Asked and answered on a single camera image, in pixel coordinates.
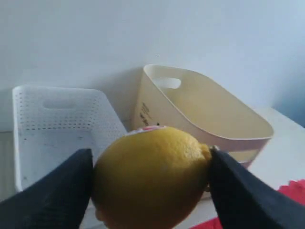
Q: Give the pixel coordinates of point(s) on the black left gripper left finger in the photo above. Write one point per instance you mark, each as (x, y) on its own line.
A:
(57, 201)

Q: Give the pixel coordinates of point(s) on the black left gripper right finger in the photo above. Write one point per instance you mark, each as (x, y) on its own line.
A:
(242, 201)

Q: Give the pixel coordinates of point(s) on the yellow lemon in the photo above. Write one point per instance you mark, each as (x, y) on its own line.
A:
(151, 178)

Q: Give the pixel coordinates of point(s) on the red scalloped table cloth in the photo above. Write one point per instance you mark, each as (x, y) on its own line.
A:
(295, 190)

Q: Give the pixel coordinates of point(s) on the white perforated plastic basket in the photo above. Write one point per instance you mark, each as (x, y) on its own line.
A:
(52, 123)

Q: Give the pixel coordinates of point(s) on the cream plastic bin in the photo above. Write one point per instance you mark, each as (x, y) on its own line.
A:
(194, 103)

